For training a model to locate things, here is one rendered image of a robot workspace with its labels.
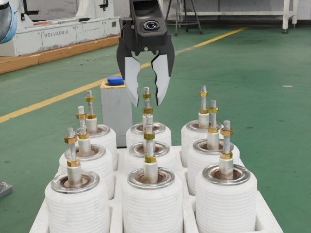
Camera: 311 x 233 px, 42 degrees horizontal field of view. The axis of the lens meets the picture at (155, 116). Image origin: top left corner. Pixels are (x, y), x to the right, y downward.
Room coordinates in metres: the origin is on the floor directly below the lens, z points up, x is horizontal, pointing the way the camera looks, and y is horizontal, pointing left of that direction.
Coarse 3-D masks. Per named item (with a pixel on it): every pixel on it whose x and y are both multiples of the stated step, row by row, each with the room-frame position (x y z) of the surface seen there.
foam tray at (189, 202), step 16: (176, 160) 0.81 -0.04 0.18; (240, 160) 0.79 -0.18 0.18; (112, 208) 0.62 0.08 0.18; (192, 208) 0.61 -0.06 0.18; (256, 208) 0.60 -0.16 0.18; (48, 224) 0.57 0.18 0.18; (112, 224) 0.57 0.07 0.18; (192, 224) 0.56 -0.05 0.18; (256, 224) 0.58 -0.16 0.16; (272, 224) 0.55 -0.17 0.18
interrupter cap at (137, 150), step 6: (138, 144) 0.72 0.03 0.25; (156, 144) 0.72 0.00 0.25; (162, 144) 0.72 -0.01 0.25; (132, 150) 0.69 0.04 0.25; (138, 150) 0.69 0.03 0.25; (156, 150) 0.69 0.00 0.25; (162, 150) 0.69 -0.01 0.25; (168, 150) 0.68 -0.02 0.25; (138, 156) 0.66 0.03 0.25; (156, 156) 0.66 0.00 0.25
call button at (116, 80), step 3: (108, 78) 0.98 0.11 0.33; (111, 78) 0.98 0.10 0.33; (114, 78) 0.97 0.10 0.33; (117, 78) 0.97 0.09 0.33; (120, 78) 0.97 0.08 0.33; (108, 81) 0.97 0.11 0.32; (111, 81) 0.97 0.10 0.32; (114, 81) 0.97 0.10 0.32; (117, 81) 0.97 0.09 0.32; (120, 81) 0.97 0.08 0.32; (111, 84) 0.97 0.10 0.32; (114, 84) 0.97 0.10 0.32; (117, 84) 0.97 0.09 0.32
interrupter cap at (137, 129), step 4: (136, 124) 0.84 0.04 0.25; (140, 124) 0.84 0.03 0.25; (156, 124) 0.83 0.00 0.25; (160, 124) 0.83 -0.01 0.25; (132, 128) 0.82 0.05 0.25; (136, 128) 0.81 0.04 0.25; (140, 128) 0.82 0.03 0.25; (156, 128) 0.82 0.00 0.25; (160, 128) 0.81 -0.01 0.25; (164, 128) 0.80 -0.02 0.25; (132, 132) 0.80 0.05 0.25; (136, 132) 0.79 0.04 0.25; (140, 132) 0.79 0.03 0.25; (156, 132) 0.78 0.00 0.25; (160, 132) 0.79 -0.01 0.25
